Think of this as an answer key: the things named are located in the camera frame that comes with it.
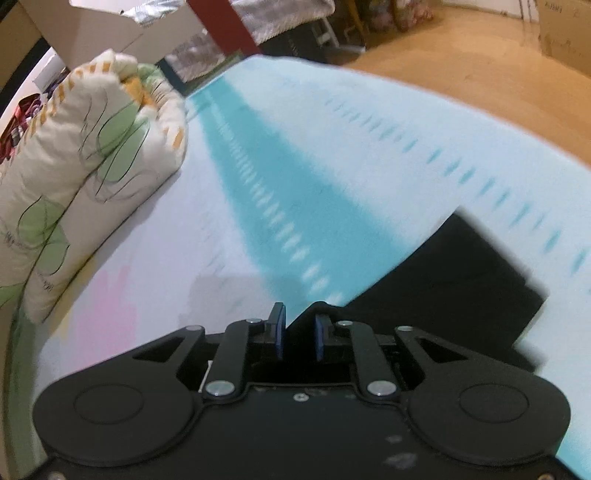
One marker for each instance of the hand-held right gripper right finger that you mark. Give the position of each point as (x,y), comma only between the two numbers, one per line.
(319,337)

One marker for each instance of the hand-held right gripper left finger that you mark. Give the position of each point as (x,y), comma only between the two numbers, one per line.
(278,333)

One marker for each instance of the black pants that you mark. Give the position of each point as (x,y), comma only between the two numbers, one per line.
(438,286)

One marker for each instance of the floral bed sheet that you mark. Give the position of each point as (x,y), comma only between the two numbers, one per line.
(323,161)

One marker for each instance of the floral leaf-print pillow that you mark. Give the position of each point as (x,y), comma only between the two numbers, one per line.
(92,157)

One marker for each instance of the silver quilted cloth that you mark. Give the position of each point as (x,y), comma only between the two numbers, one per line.
(281,18)

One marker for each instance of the pile of colourful packets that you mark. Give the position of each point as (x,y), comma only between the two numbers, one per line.
(27,115)

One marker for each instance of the open cardboard box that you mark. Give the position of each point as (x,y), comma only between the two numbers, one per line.
(106,32)

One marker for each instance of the flat cardboard box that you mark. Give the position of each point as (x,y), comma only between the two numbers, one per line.
(565,32)

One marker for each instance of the red post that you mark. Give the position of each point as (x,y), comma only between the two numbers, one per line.
(226,23)

